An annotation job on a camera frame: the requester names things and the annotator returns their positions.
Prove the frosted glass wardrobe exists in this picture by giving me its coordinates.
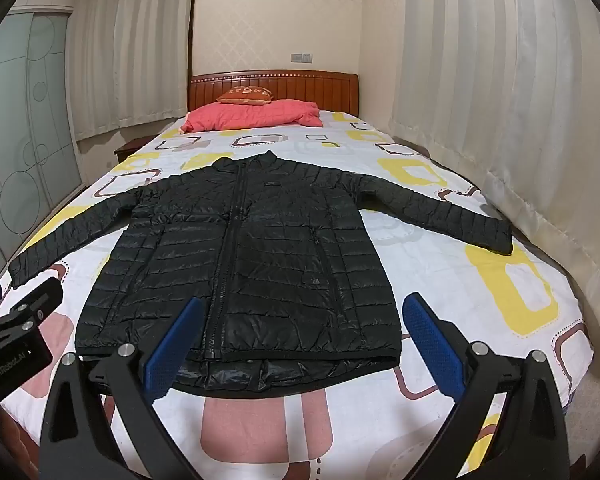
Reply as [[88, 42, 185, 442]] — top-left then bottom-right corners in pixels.
[[0, 7, 87, 283]]

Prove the dark wooden nightstand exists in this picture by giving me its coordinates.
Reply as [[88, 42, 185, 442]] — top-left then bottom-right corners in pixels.
[[113, 137, 154, 164]]

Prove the orange cushion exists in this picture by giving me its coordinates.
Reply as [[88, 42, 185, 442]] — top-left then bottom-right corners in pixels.
[[216, 85, 274, 106]]

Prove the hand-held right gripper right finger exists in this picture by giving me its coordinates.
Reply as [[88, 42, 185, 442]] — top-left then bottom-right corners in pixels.
[[402, 292, 568, 480]]

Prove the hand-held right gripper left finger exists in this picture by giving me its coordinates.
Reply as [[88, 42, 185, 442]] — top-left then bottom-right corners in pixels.
[[40, 297, 206, 480]]

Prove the coral red pillow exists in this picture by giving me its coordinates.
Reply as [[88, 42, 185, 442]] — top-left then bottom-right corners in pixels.
[[179, 98, 325, 135]]

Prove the patterned white bed sheet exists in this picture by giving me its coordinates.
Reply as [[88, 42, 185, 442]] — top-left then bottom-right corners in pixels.
[[0, 109, 597, 480]]

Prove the brown wooden headboard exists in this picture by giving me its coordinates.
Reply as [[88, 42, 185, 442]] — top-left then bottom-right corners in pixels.
[[187, 70, 360, 122]]

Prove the white pleated curtain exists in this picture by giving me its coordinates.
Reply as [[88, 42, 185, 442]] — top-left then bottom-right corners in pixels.
[[67, 0, 199, 144], [387, 0, 600, 283]]

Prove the black puffer jacket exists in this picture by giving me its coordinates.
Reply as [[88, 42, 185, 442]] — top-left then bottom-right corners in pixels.
[[7, 150, 514, 394]]

